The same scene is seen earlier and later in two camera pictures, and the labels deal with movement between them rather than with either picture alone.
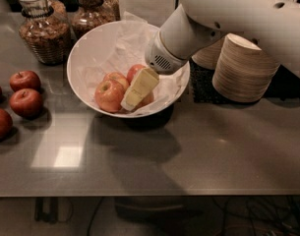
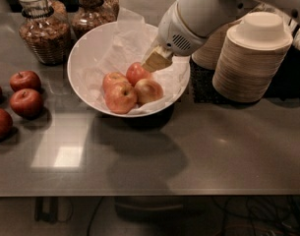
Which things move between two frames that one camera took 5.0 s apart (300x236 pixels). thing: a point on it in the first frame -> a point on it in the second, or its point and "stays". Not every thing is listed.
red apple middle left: (27, 102) stays
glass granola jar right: (97, 6) stays
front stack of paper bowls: (243, 72) stays
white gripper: (163, 57) -> (176, 33)
